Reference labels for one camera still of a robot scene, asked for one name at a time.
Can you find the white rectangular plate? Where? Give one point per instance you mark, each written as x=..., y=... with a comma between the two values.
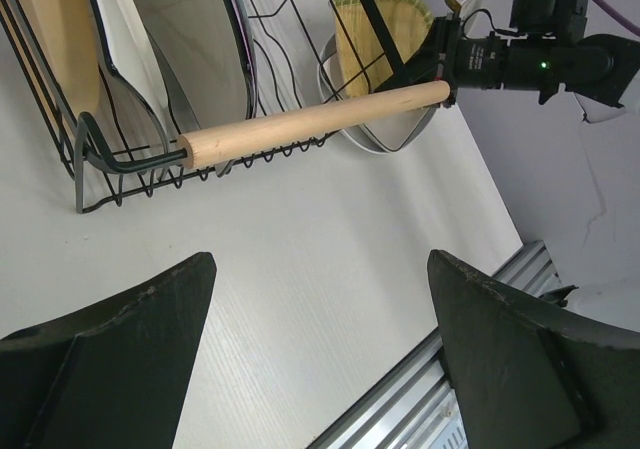
x=400, y=129

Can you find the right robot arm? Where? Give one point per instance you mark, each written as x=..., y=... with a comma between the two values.
x=544, y=49

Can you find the white square plate far left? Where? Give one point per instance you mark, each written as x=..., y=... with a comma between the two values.
x=129, y=57

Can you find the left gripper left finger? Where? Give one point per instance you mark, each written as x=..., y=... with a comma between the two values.
x=113, y=374

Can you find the black wire dish rack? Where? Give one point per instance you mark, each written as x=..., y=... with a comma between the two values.
x=118, y=82

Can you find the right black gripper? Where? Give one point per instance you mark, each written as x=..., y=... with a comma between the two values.
x=447, y=54

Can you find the woven fan-shaped plate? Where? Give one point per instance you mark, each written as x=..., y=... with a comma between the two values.
x=375, y=44

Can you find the wooden plate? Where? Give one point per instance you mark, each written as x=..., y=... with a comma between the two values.
x=63, y=31

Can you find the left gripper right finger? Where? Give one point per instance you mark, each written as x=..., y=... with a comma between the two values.
x=528, y=373

